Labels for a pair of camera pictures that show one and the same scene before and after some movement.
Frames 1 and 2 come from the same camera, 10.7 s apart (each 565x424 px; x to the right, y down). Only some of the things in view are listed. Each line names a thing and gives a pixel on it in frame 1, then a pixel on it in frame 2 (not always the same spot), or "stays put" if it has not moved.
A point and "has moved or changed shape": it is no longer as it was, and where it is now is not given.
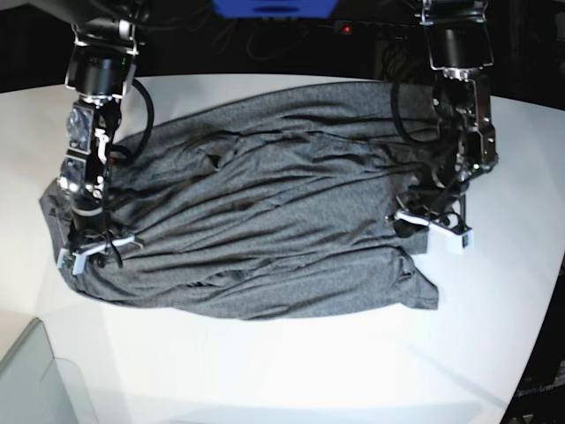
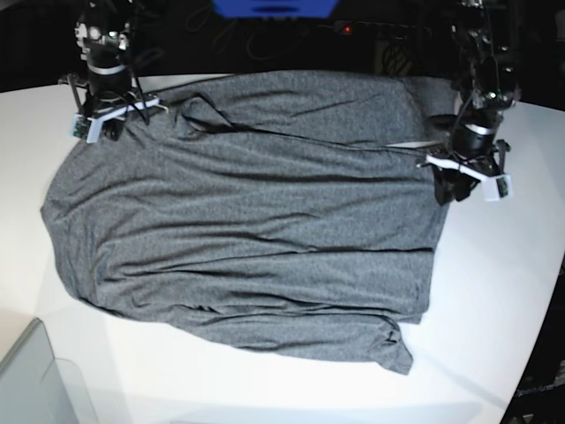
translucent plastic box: (37, 388) stays put
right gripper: (438, 205) -> (475, 150)
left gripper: (89, 237) -> (108, 92)
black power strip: (352, 27) stays put
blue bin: (275, 9) stays put
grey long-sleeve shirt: (286, 208) has moved or changed shape
